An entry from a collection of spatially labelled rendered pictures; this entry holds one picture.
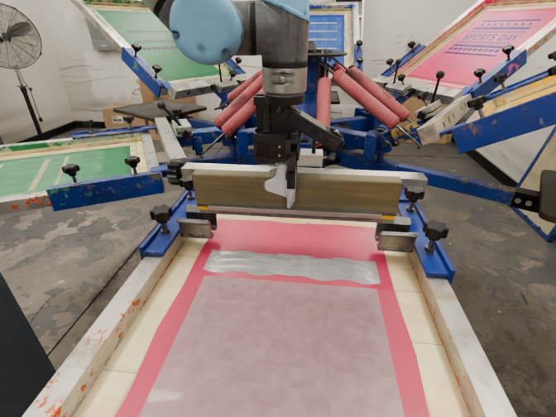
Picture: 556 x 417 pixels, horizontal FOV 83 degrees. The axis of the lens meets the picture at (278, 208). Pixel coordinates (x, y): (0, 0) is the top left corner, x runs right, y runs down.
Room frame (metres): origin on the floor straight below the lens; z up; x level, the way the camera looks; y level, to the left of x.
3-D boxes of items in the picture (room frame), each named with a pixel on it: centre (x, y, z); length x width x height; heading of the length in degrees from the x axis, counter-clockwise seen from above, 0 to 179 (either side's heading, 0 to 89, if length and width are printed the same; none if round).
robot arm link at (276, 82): (0.57, -0.01, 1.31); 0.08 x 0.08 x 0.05
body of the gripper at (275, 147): (0.57, 0.00, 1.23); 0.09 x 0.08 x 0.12; 83
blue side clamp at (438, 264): (0.59, -0.31, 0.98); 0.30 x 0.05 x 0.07; 173
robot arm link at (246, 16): (0.55, 0.09, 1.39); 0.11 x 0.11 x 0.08; 3
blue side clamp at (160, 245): (0.66, 0.24, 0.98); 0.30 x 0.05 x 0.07; 173
